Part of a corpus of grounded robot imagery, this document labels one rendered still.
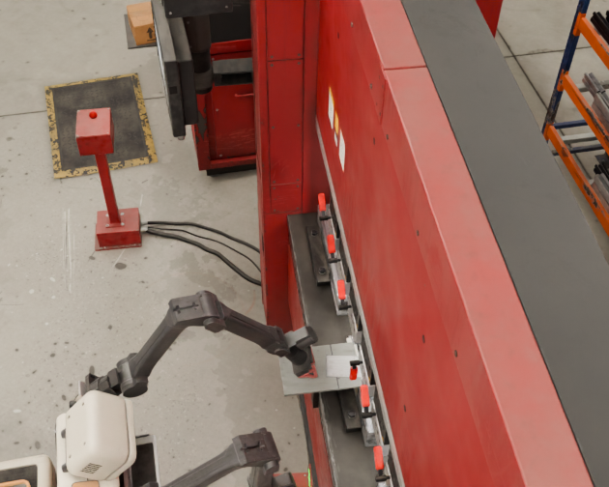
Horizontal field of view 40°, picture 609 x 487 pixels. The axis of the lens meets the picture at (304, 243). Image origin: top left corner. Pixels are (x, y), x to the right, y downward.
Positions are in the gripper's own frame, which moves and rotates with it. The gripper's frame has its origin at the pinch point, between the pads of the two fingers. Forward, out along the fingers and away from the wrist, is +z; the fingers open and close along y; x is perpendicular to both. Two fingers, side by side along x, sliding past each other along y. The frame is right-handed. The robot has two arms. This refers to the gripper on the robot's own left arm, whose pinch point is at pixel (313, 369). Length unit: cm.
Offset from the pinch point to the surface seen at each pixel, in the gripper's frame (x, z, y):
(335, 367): -6.2, 4.7, 0.1
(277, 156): -9, -16, 86
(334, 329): -3.3, 18.1, 24.7
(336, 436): 2.4, 14.2, -18.8
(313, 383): 1.1, 0.4, -4.8
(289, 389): 8.2, -3.9, -6.3
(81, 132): 84, -25, 159
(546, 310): -88, -98, -77
